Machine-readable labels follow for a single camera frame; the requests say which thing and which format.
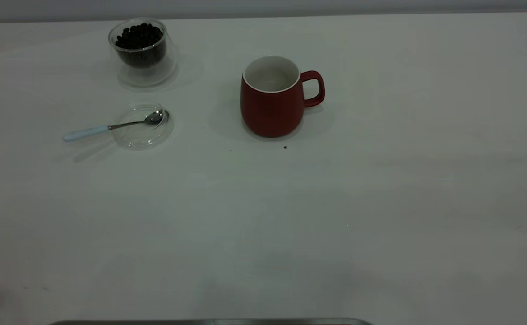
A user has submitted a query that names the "red mug with white inside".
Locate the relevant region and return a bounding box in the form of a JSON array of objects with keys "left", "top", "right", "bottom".
[{"left": 240, "top": 56, "right": 325, "bottom": 138}]

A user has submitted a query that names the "spoon with light blue handle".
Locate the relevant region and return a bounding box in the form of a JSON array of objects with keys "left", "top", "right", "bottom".
[{"left": 63, "top": 110, "right": 169, "bottom": 143}]

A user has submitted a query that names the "clear glass round lid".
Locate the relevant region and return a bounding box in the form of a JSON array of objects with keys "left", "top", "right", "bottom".
[{"left": 110, "top": 103, "right": 175, "bottom": 150}]

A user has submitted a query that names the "dark coffee beans pile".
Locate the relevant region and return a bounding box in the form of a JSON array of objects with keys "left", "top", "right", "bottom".
[{"left": 116, "top": 23, "right": 167, "bottom": 68}]

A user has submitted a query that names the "clear double-wall glass cup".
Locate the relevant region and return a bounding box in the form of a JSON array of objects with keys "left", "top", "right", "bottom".
[{"left": 108, "top": 17, "right": 178, "bottom": 87}]

